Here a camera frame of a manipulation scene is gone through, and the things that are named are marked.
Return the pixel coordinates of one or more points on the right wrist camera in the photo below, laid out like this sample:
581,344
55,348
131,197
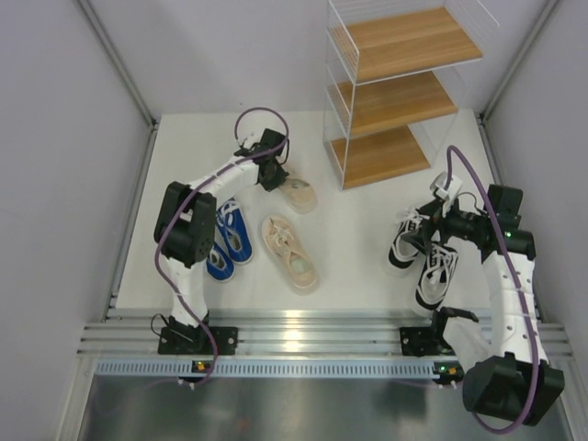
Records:
446,187

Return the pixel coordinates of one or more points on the black white sneaker lower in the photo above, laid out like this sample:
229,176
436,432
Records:
438,270

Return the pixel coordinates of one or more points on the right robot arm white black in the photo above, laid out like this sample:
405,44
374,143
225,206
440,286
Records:
507,376

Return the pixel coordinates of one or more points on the beige lace sneaker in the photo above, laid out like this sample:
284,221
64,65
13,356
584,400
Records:
287,251
299,195

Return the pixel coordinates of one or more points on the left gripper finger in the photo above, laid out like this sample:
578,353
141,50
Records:
283,177
270,182

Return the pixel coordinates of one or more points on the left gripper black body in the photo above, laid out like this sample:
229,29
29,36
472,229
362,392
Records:
276,167

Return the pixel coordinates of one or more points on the left aluminium frame post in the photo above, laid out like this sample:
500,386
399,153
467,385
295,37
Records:
108,46

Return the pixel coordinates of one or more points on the white wire wooden shoe shelf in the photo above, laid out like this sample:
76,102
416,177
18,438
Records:
394,82

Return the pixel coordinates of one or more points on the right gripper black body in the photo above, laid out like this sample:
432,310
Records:
446,224

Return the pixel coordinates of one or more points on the blue canvas sneaker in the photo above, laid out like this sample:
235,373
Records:
233,230
219,265

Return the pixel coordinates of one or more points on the aluminium frame post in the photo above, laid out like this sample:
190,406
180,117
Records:
108,46
529,40

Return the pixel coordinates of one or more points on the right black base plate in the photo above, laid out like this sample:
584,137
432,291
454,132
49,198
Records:
422,341

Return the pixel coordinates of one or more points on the right aluminium frame post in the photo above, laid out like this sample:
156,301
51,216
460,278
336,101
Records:
529,40

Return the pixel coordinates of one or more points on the blue canvas sneaker inner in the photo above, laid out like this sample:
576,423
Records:
233,230

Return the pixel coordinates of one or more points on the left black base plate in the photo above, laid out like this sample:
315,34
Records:
178,340

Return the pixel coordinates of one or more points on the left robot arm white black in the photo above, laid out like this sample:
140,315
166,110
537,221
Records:
185,234

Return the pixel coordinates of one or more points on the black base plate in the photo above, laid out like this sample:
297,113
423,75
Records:
178,340
422,341

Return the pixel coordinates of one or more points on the perforated cable duct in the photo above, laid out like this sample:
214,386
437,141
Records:
292,369

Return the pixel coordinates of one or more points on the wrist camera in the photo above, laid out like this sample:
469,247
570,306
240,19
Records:
446,187
250,140

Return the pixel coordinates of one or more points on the aluminium mounting rail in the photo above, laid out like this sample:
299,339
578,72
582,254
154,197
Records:
131,332

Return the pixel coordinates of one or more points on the blue canvas sneaker outer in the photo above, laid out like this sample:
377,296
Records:
219,265

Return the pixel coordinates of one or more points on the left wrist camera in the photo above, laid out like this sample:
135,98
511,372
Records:
250,140

